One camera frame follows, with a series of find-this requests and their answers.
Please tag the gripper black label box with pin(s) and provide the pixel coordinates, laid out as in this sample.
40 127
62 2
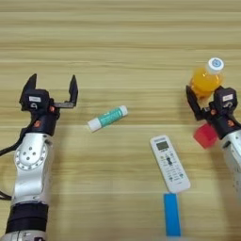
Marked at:
34 99
226 97

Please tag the white remote control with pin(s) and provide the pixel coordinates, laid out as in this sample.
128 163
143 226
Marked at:
171 166

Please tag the orange juice bottle white cap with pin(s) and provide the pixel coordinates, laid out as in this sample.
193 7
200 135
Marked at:
205 81

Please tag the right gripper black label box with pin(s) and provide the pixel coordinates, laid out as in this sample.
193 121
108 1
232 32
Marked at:
226 97

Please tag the red cube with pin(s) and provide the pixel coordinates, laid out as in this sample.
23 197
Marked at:
205 136

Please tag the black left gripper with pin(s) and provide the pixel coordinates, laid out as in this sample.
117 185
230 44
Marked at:
45 124

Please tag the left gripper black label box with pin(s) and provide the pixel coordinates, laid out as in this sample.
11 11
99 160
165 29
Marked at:
34 99

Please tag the green and white tube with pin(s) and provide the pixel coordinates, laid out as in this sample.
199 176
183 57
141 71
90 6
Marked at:
108 117

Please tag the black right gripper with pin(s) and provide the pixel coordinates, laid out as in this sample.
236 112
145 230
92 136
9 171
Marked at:
224 124

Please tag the blue tape strip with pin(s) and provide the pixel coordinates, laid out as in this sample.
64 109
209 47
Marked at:
172 216

